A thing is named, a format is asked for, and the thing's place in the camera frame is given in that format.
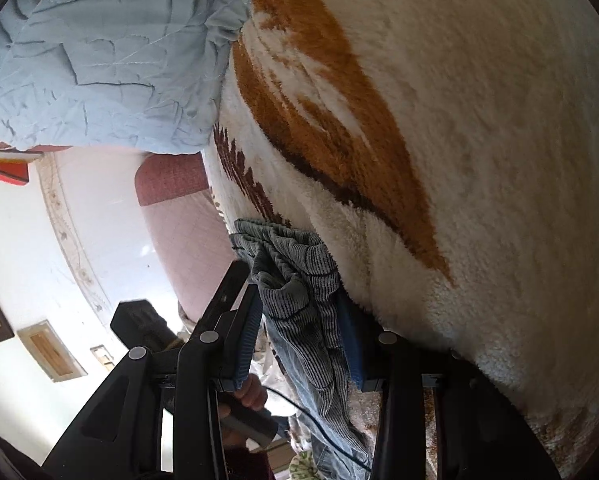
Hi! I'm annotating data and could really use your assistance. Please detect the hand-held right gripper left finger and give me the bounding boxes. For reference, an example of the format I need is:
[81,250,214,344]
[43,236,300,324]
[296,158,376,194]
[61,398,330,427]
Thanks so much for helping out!
[42,261,264,480]

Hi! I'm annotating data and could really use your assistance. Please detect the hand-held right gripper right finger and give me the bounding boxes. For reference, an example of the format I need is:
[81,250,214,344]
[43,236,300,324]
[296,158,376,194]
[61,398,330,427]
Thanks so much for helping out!
[337,300,563,480]

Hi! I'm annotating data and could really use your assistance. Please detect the grey-blue denim pants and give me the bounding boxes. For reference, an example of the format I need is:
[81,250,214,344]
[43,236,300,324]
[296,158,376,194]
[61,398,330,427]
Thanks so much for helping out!
[228,218,375,480]

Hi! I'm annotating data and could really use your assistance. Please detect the person's left hand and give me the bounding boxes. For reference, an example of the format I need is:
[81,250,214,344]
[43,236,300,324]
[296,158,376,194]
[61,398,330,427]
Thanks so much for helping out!
[219,374,269,423]

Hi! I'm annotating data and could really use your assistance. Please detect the pink padded headboard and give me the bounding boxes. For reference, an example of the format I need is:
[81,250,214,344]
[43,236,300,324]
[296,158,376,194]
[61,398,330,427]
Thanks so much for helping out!
[0,122,240,323]

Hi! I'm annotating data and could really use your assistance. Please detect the green patterned quilt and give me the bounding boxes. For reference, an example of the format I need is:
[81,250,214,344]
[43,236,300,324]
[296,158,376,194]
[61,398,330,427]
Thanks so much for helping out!
[289,452,321,480]

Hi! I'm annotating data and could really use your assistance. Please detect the red book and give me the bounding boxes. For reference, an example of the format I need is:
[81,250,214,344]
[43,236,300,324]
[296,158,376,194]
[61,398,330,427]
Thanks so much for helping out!
[0,149,30,186]

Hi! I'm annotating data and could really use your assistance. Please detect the cream leaf-print blanket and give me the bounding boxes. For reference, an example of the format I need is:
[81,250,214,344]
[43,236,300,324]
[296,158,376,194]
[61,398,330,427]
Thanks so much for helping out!
[199,0,599,480]

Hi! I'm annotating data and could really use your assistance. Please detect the light blue quilted pillow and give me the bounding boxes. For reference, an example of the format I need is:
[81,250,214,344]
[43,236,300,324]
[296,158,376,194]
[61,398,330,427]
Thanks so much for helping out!
[0,0,270,156]

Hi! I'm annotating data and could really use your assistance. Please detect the black cable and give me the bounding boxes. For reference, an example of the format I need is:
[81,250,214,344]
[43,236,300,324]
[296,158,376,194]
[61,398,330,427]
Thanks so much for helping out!
[266,387,373,471]

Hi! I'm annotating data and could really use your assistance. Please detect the wooden framed wall panel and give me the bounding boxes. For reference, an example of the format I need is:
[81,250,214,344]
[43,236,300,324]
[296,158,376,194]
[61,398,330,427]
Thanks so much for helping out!
[18,320,87,383]

